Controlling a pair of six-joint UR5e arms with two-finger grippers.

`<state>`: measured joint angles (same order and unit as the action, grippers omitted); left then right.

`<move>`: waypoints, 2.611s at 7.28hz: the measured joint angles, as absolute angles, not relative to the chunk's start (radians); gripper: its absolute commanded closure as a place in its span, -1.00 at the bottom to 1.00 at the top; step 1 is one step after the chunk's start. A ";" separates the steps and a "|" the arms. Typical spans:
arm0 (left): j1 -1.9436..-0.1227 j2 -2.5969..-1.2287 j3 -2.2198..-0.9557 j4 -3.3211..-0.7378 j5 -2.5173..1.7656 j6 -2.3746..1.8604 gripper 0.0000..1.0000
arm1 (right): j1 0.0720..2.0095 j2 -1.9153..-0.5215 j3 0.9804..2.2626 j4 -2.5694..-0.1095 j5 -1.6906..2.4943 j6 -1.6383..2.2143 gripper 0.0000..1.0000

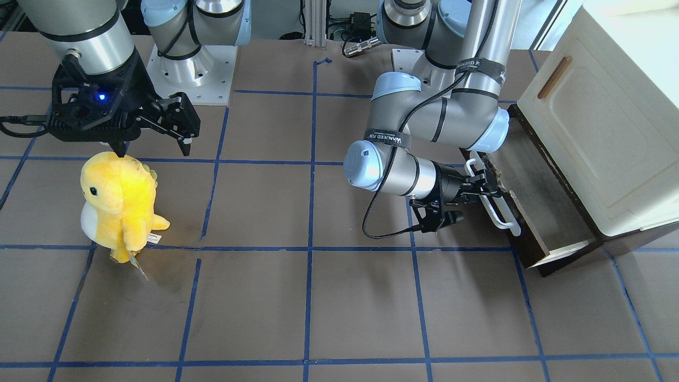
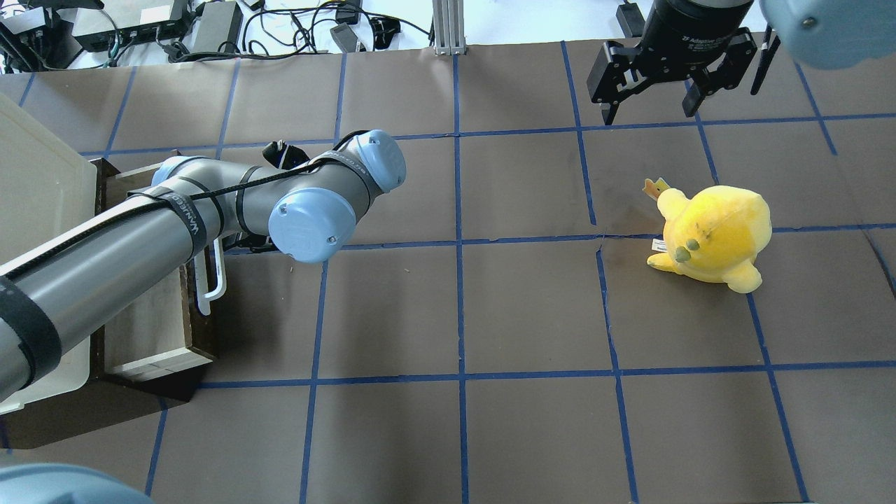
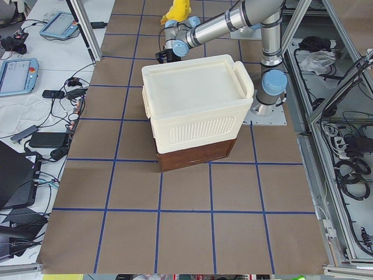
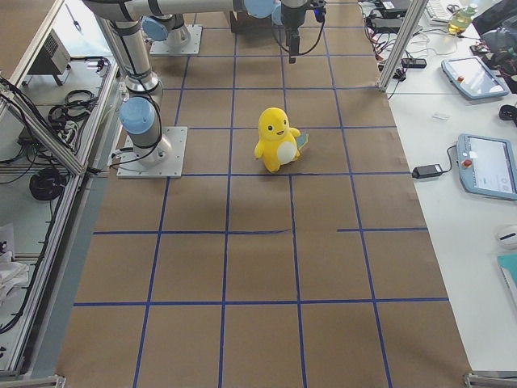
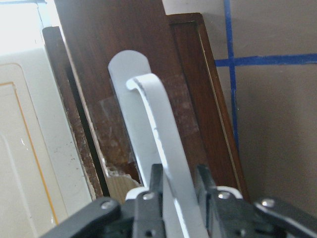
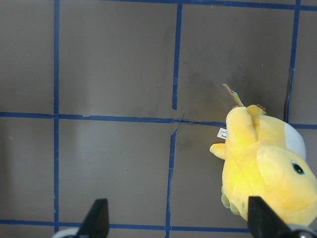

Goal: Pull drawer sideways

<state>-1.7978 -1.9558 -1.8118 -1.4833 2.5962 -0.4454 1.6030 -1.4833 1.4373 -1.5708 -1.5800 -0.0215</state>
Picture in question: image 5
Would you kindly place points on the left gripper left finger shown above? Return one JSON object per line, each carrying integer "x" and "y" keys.
{"x": 140, "y": 217}

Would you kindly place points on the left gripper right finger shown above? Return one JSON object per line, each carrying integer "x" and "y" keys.
{"x": 227, "y": 216}

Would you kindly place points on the white cabinet box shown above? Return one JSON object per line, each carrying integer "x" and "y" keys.
{"x": 41, "y": 177}

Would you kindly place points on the white drawer handle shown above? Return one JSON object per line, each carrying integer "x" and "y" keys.
{"x": 155, "y": 139}

